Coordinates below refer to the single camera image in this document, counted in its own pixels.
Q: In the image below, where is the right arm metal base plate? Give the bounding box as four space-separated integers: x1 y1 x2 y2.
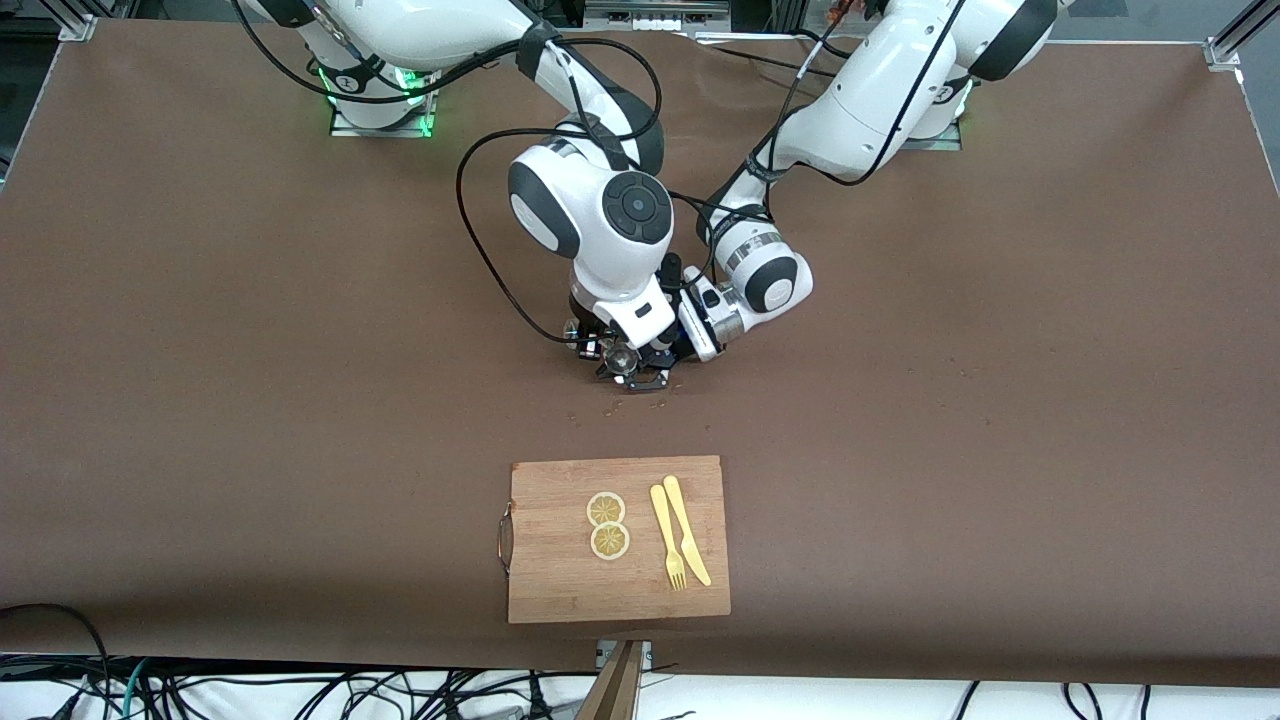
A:
330 70 441 139

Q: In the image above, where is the aluminium frame corner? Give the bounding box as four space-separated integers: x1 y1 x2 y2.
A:
55 0 101 43
1205 0 1280 71

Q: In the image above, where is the grey power strip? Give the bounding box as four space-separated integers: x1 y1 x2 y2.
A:
585 0 731 31

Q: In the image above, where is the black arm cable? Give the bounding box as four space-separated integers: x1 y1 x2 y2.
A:
235 0 666 346
665 0 971 261

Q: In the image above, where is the teal floor cable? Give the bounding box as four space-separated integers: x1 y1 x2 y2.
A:
118 658 151 720

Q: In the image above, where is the brown table cover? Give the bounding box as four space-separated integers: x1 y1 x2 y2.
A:
0 18 1280 691

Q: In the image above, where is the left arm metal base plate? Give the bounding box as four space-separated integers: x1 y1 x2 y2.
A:
905 95 963 151

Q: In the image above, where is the yellow plastic fork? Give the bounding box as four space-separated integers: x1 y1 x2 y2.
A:
650 484 688 591

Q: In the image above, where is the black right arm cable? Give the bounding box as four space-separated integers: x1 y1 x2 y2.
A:
235 0 666 346

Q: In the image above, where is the yellow plastic knife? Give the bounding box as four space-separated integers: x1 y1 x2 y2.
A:
663 475 713 587

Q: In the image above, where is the wooden cutting board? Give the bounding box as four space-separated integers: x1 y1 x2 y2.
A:
497 455 732 625

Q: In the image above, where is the black looped floor cable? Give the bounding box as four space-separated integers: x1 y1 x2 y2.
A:
0 603 111 720

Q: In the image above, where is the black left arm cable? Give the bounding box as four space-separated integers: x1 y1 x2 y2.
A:
665 0 971 261

